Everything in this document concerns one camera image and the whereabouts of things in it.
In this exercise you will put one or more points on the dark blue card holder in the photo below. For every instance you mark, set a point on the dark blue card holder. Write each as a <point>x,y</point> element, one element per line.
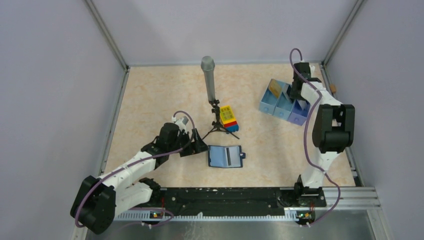
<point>225,157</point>

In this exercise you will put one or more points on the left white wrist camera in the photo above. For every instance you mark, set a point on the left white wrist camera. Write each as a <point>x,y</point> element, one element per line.
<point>181,122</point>

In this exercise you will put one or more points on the gold credit card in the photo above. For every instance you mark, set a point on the gold credit card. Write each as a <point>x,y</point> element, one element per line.
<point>275,88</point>

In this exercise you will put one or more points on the yellow red blue toy block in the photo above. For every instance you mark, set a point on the yellow red blue toy block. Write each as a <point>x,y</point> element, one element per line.
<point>228,119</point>

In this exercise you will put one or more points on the light blue drawer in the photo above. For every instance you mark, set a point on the light blue drawer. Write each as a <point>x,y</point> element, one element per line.
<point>268,102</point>
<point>284,104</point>

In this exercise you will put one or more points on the light blue drawer middle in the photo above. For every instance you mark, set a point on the light blue drawer middle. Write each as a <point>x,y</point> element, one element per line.
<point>284,104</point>

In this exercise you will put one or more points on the white cable duct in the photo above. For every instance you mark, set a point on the white cable duct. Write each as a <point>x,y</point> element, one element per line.
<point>147,216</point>

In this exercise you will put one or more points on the small wooden knob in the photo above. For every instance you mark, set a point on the small wooden knob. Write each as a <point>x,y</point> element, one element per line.
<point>332,88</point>

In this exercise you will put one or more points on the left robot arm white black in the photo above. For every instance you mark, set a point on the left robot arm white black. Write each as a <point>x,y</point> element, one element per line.
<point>100,199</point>

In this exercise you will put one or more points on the light blue drawer left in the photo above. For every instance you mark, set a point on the light blue drawer left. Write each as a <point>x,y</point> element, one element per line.
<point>268,102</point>

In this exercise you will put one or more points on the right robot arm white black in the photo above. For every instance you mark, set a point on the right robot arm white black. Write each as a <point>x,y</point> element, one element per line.
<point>333,129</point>

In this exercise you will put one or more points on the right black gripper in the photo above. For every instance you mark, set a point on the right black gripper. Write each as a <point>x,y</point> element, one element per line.
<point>293,95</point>

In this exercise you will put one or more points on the grey microphone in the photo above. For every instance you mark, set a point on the grey microphone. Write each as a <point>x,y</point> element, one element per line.
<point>208,66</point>

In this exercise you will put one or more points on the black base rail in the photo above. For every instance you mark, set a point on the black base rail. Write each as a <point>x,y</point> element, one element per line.
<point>232,201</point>

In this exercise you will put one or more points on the black tripod stand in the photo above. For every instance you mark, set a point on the black tripod stand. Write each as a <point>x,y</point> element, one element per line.
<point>217,126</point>

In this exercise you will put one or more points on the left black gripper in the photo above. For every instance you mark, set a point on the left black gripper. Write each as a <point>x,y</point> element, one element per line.
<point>197,146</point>

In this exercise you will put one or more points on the aluminium frame front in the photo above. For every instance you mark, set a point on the aluminium frame front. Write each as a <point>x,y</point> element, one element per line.
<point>338,225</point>

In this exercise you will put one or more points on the purple drawer right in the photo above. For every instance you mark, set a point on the purple drawer right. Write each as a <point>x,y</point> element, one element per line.
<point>299,112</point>

